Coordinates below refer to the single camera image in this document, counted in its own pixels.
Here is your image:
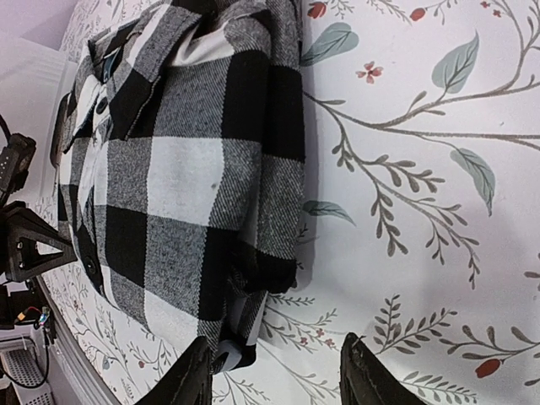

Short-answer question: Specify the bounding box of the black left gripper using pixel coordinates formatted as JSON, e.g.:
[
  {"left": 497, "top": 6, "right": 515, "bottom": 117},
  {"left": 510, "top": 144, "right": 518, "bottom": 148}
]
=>
[{"left": 1, "top": 116, "right": 76, "bottom": 282}]

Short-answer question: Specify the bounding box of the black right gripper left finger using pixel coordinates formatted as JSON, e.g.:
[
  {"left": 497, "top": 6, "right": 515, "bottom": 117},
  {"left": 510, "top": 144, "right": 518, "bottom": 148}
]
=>
[{"left": 143, "top": 337, "right": 213, "bottom": 405}]

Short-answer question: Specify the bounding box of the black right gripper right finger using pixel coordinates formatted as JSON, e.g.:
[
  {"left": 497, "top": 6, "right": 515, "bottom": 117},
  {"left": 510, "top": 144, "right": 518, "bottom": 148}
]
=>
[{"left": 339, "top": 332, "right": 424, "bottom": 405}]

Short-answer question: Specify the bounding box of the black white checkered shirt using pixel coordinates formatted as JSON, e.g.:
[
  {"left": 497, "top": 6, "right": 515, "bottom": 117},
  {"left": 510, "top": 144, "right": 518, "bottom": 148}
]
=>
[{"left": 58, "top": 1, "right": 305, "bottom": 373}]

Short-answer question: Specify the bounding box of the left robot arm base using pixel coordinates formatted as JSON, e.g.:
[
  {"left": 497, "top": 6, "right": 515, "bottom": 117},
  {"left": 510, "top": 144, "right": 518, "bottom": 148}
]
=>
[{"left": 1, "top": 281, "right": 51, "bottom": 389}]

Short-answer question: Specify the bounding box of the white plastic bin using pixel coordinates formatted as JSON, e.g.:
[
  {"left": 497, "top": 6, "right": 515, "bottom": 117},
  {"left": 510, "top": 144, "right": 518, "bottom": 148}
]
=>
[{"left": 1, "top": 33, "right": 77, "bottom": 204}]

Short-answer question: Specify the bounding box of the floral patterned table cloth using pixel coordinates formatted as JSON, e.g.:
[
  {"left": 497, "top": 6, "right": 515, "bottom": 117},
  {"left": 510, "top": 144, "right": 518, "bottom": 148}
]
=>
[{"left": 33, "top": 0, "right": 540, "bottom": 405}]

